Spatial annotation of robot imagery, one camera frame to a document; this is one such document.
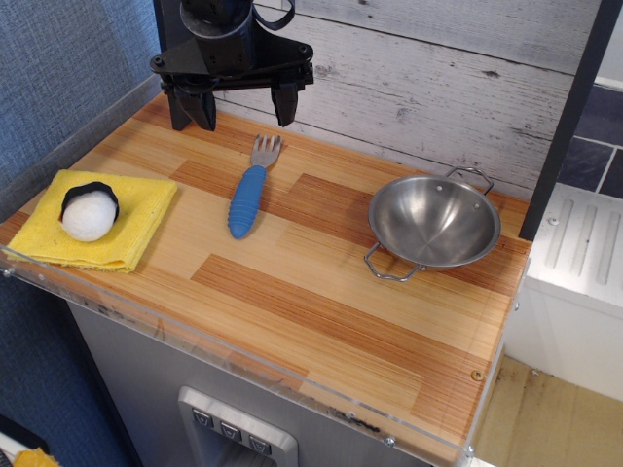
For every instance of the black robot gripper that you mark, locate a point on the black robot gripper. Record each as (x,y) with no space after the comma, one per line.
(230,46)

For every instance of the white plush eggplant black cap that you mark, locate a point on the white plush eggplant black cap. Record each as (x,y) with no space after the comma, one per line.
(89,211)

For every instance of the yellow folded cloth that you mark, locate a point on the yellow folded cloth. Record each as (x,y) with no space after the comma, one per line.
(143,204)

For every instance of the clear acrylic table guard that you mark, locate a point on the clear acrylic table guard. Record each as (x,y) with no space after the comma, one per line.
(406,363)

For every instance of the silver dispenser panel with buttons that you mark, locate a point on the silver dispenser panel with buttons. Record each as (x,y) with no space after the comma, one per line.
(221,435)

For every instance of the white ribbed appliance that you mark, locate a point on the white ribbed appliance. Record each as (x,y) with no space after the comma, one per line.
(567,320)

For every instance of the yellow object at bottom left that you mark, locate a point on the yellow object at bottom left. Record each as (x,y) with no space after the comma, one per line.
(34,458)

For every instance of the blue handled metal fork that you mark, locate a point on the blue handled metal fork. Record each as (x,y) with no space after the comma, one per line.
(245,203)

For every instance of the stainless steel bowl with handles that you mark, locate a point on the stainless steel bowl with handles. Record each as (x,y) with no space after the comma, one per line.
(434,222)

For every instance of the black vertical post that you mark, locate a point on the black vertical post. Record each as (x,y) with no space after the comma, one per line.
(589,65)

